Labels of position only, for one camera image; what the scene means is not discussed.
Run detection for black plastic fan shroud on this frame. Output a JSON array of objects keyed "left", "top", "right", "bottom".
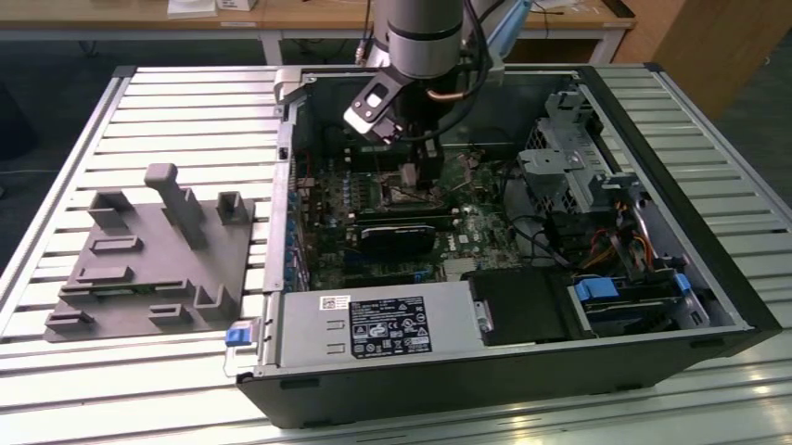
[{"left": 467, "top": 267, "right": 587, "bottom": 347}]

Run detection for wooden desk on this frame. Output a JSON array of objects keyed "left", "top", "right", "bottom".
[{"left": 0, "top": 0, "right": 639, "bottom": 66}]

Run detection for white box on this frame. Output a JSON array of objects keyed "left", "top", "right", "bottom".
[{"left": 166, "top": 0, "right": 220, "bottom": 19}]

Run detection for wooden cabinet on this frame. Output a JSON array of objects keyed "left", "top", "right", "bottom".
[{"left": 616, "top": 0, "right": 792, "bottom": 120}]

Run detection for orange and yellow wires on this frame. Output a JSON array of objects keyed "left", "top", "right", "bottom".
[{"left": 581, "top": 226, "right": 658, "bottom": 273}]

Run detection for hard disk in blue carrier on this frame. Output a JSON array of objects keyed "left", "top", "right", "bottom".
[{"left": 568, "top": 273, "right": 711, "bottom": 335}]

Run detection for silver power supply unit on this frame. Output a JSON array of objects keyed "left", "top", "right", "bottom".
[{"left": 272, "top": 280, "right": 484, "bottom": 370}]

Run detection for grey metal disk bay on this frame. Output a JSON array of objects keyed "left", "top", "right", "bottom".
[{"left": 516, "top": 90, "right": 651, "bottom": 217}]

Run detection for black RAM stick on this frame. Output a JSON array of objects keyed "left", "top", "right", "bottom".
[
  {"left": 346, "top": 141, "right": 423, "bottom": 171},
  {"left": 353, "top": 209, "right": 453, "bottom": 229}
]

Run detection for black CPU socket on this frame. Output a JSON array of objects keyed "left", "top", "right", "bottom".
[{"left": 377, "top": 175, "right": 445, "bottom": 209}]

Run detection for small silver heat sink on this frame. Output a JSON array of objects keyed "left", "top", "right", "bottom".
[{"left": 444, "top": 259, "right": 483, "bottom": 279}]

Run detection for thin cable brass connector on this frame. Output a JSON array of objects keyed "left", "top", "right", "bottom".
[{"left": 354, "top": 0, "right": 377, "bottom": 65}]

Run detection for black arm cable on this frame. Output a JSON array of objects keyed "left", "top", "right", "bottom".
[{"left": 427, "top": 0, "right": 495, "bottom": 140}]

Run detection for green motherboard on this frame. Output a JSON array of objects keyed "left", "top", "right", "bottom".
[{"left": 290, "top": 147, "right": 528, "bottom": 291}]

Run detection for blue case latch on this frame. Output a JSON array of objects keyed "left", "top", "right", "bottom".
[{"left": 226, "top": 320, "right": 260, "bottom": 348}]

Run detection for black open PC case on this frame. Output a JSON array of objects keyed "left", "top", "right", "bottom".
[{"left": 234, "top": 63, "right": 783, "bottom": 430}]

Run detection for black graphics card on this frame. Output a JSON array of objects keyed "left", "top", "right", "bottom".
[{"left": 356, "top": 224, "right": 439, "bottom": 256}]

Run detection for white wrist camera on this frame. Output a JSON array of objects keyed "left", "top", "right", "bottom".
[{"left": 344, "top": 76, "right": 412, "bottom": 146}]

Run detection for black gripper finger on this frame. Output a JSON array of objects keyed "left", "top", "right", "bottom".
[{"left": 419, "top": 140, "right": 447, "bottom": 192}]

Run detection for grey parts rack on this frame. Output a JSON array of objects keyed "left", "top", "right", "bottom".
[{"left": 43, "top": 162, "right": 257, "bottom": 344}]

